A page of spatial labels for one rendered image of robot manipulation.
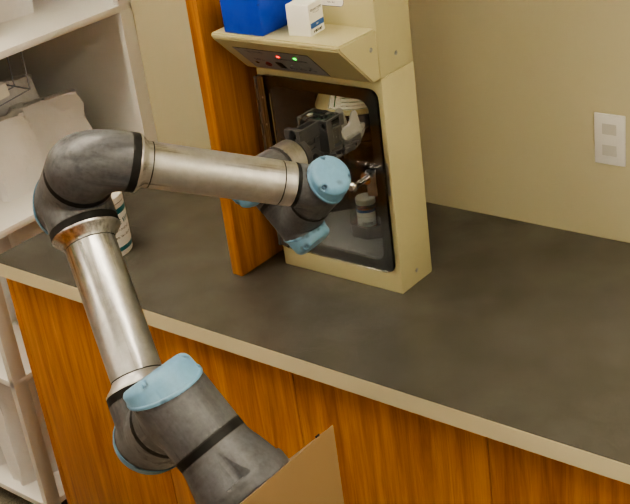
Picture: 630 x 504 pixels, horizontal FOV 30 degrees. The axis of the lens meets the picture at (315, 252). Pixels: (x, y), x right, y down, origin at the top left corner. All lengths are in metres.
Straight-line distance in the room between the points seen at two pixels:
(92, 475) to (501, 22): 1.55
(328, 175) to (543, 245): 0.81
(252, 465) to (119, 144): 0.54
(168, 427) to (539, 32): 1.28
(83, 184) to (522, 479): 0.92
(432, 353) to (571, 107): 0.66
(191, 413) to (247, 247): 0.97
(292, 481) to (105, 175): 0.55
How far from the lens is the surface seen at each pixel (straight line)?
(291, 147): 2.13
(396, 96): 2.33
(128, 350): 1.87
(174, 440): 1.71
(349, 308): 2.44
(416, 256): 2.49
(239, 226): 2.59
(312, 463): 1.75
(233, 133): 2.53
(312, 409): 2.40
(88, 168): 1.86
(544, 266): 2.54
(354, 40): 2.21
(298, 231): 2.05
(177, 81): 3.33
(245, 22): 2.31
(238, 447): 1.70
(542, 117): 2.65
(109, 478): 3.12
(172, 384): 1.71
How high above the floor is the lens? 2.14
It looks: 27 degrees down
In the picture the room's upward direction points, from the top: 8 degrees counter-clockwise
